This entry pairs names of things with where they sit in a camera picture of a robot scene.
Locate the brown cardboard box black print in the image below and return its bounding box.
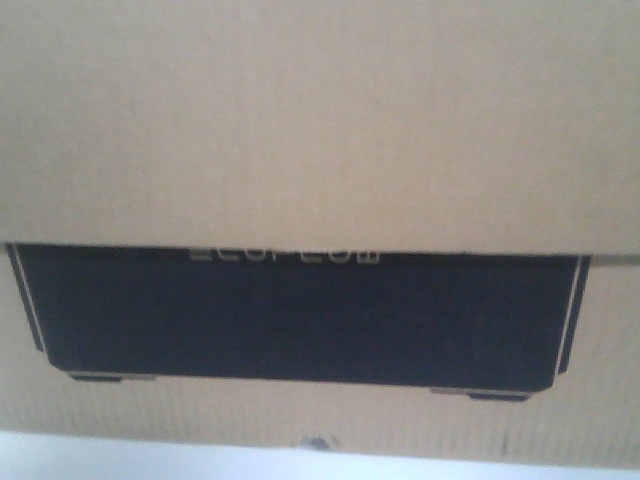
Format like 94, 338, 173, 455
1, 1, 639, 468

